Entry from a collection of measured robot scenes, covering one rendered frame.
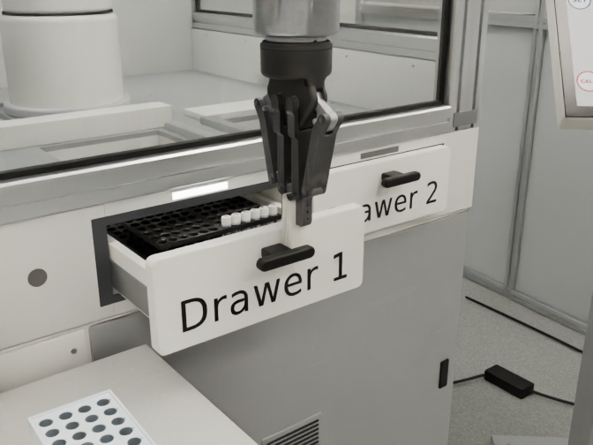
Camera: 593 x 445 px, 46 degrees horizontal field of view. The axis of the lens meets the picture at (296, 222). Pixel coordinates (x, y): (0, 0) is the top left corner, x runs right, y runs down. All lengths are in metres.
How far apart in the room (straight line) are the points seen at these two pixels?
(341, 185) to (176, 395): 0.40
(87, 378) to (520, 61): 2.09
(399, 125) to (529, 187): 1.61
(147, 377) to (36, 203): 0.23
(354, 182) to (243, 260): 0.31
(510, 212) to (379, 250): 1.64
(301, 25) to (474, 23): 0.54
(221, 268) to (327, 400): 0.49
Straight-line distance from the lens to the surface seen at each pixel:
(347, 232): 0.86
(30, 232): 0.83
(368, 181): 1.06
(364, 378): 1.24
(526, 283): 2.78
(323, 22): 0.71
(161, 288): 0.73
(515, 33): 2.66
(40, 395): 0.85
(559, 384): 2.35
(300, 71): 0.72
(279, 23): 0.71
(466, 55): 1.20
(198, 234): 0.86
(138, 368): 0.87
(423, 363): 1.34
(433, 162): 1.16
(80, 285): 0.87
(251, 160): 0.94
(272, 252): 0.77
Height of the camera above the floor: 1.21
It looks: 20 degrees down
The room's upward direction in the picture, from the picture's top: straight up
